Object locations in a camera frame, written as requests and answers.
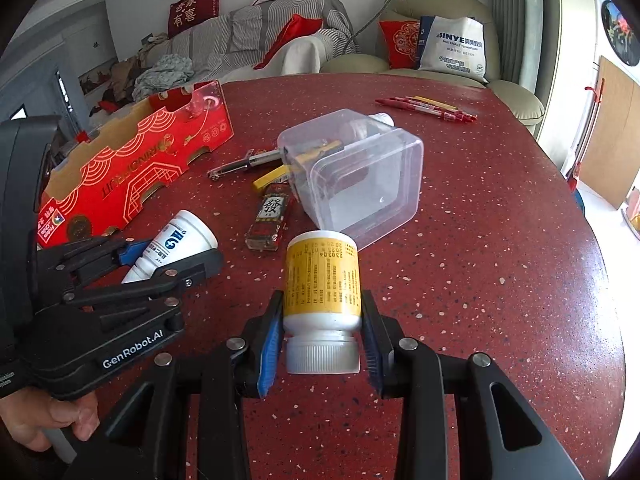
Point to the silver black gel pen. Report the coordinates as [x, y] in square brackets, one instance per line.
[251, 160]

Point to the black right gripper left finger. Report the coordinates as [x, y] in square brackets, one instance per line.
[146, 433]

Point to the brown cardboard board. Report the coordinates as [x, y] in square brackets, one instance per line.
[611, 162]

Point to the red embroidered cushion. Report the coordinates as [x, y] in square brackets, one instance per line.
[401, 40]

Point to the clear plastic container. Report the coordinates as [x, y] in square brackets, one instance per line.
[356, 174]

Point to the red cardboard fruit box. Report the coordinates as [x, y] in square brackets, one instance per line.
[104, 182]

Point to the red marker pen front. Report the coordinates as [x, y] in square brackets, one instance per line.
[440, 113]

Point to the white blue printed bag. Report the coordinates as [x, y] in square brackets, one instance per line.
[453, 46]

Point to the grey striped sofa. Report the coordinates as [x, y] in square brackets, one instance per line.
[228, 47]

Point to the white yellow-label pill bottle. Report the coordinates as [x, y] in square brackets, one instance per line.
[322, 304]

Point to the grey crumpled blanket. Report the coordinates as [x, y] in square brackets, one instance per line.
[170, 71]

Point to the red sofa pillow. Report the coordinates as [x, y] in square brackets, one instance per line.
[295, 27]

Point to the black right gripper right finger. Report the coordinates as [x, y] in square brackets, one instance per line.
[500, 436]

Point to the yellow utility knife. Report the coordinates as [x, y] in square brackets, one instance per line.
[281, 173]

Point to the black patterned lighter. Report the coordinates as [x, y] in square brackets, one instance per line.
[264, 235]

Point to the red marker pen back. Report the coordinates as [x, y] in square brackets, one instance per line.
[460, 114]

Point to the beige armchair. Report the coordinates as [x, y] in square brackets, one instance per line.
[523, 103]

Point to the white blue-label pill bottle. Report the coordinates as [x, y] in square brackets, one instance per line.
[184, 236]

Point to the yellow pen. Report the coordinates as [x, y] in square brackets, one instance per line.
[442, 105]

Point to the round black wall decoration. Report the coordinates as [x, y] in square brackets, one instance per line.
[621, 37]

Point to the red marker pen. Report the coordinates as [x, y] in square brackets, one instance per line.
[460, 114]
[440, 113]

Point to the dark red text cushion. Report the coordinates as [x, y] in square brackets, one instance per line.
[186, 14]

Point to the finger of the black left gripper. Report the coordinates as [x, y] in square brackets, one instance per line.
[171, 280]
[76, 265]

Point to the person's left hand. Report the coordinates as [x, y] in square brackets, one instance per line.
[26, 412]

